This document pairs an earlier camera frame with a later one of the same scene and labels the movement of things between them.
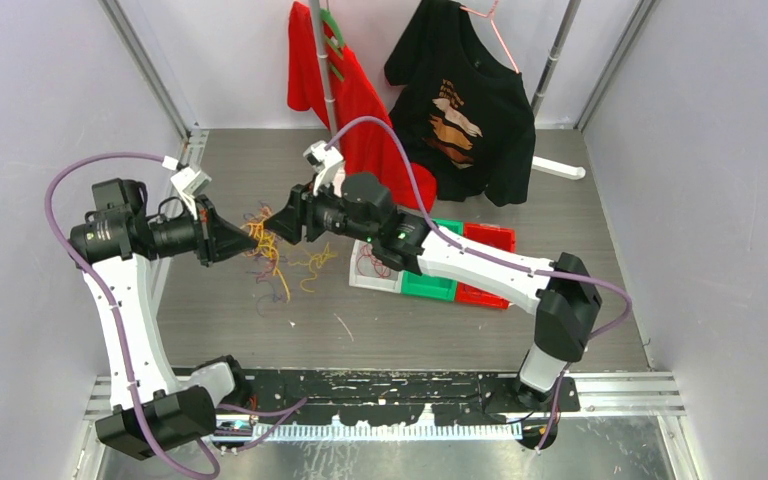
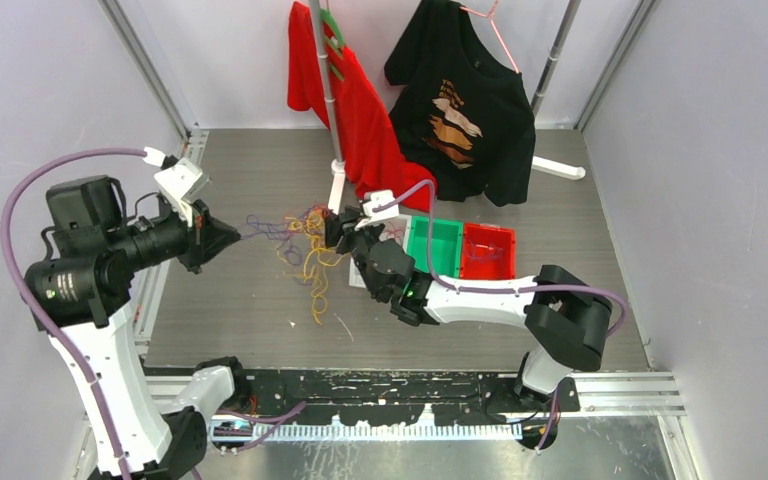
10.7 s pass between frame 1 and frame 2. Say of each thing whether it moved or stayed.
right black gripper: moved
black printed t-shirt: stayed
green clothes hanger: stayed
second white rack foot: stayed
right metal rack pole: stayed
